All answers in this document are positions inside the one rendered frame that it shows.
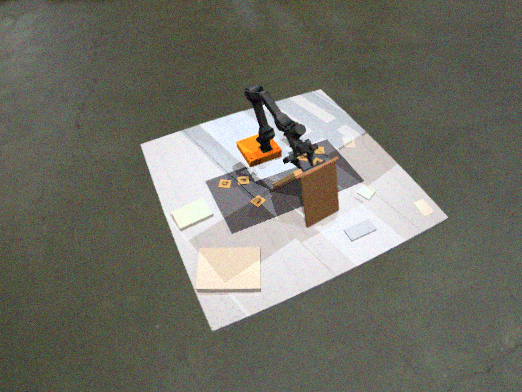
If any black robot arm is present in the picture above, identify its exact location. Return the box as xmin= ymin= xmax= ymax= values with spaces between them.
xmin=244 ymin=84 xmax=311 ymax=153

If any grey flat rectangular tile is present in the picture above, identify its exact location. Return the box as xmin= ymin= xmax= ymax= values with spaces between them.
xmin=343 ymin=218 xmax=376 ymax=241

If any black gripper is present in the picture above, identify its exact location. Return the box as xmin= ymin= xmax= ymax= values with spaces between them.
xmin=283 ymin=139 xmax=319 ymax=171

